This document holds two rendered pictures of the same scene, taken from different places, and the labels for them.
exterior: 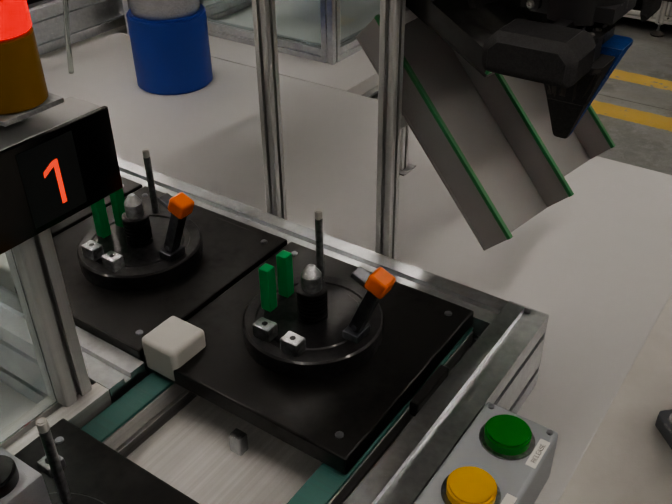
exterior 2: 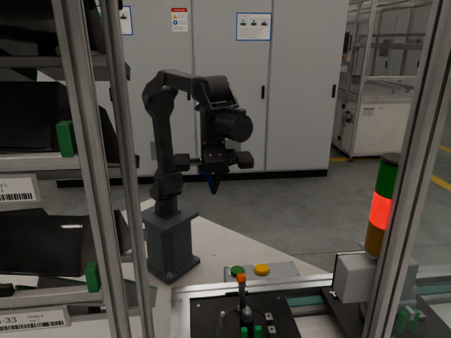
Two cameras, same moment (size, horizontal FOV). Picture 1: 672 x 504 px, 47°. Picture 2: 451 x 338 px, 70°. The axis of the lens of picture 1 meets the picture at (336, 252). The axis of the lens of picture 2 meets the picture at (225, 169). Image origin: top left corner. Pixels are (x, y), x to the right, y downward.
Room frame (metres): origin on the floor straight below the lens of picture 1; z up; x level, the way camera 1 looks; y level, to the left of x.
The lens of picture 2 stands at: (0.99, 0.38, 1.57)
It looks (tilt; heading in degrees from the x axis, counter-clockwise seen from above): 22 degrees down; 228
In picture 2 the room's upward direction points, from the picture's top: straight up
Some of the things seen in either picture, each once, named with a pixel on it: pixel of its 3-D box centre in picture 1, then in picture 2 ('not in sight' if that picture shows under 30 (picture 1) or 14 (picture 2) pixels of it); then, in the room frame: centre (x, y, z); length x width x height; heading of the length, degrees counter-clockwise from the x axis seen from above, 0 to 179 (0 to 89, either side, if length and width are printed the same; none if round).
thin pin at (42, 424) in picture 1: (54, 461); not in sight; (0.39, 0.21, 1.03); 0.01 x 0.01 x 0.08
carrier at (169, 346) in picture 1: (311, 297); (246, 321); (0.60, 0.02, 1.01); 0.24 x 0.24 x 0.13; 55
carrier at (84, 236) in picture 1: (136, 224); not in sight; (0.74, 0.23, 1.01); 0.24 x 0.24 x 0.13; 55
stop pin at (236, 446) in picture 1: (239, 449); not in sight; (0.50, 0.09, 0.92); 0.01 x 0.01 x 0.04; 55
